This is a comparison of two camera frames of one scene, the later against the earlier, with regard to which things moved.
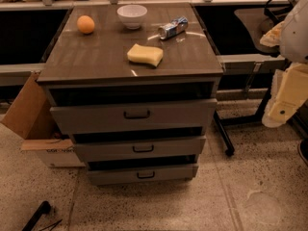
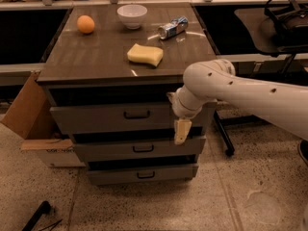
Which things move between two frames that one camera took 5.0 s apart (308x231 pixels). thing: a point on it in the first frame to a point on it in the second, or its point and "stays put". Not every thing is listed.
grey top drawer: (190, 114) stays put
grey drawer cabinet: (136, 86) stays put
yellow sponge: (145, 54) stays put
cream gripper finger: (272, 38) to (181, 129)
